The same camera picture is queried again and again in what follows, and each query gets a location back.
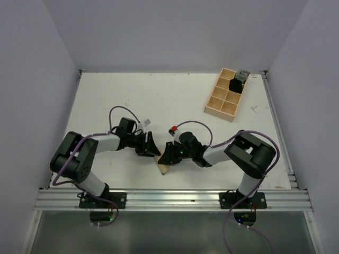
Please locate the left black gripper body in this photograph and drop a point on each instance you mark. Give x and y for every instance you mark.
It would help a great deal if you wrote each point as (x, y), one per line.
(138, 142)

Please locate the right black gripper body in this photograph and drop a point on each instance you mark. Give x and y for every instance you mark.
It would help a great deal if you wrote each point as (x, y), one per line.
(175, 155)

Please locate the beige underwear with navy trim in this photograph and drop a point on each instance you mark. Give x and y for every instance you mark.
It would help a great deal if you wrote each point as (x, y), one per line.
(162, 168)

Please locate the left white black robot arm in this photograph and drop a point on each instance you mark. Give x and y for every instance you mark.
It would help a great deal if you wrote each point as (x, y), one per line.
(74, 158)

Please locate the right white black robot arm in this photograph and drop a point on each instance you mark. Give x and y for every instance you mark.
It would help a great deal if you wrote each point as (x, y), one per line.
(252, 155)

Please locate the wooden compartment organizer box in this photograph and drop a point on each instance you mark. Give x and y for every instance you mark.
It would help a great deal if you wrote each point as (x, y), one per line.
(222, 102)

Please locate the rolled black garment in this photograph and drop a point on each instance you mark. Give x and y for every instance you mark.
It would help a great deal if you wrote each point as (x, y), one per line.
(235, 85)

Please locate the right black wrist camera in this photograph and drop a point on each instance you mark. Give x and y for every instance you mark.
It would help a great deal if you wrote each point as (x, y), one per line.
(187, 140)

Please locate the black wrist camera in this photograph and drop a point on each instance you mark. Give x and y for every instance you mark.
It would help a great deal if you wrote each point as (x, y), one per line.
(128, 126)
(187, 140)

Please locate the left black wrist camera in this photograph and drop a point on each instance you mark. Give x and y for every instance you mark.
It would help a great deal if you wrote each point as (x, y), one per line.
(128, 126)

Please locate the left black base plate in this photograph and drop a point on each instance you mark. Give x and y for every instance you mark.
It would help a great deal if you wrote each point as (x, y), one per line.
(103, 202)

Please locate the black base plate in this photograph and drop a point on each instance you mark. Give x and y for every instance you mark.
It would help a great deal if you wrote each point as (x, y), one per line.
(103, 202)
(229, 198)

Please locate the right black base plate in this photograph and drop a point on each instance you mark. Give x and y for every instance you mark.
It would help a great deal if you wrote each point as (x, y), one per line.
(229, 198)

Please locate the aluminium right side rail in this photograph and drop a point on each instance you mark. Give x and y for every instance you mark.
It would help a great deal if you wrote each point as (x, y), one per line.
(290, 172)

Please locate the aluminium rail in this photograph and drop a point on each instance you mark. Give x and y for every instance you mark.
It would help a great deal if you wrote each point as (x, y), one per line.
(290, 172)
(151, 200)

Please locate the aluminium front rail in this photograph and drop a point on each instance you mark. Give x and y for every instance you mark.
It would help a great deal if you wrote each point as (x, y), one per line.
(151, 200)

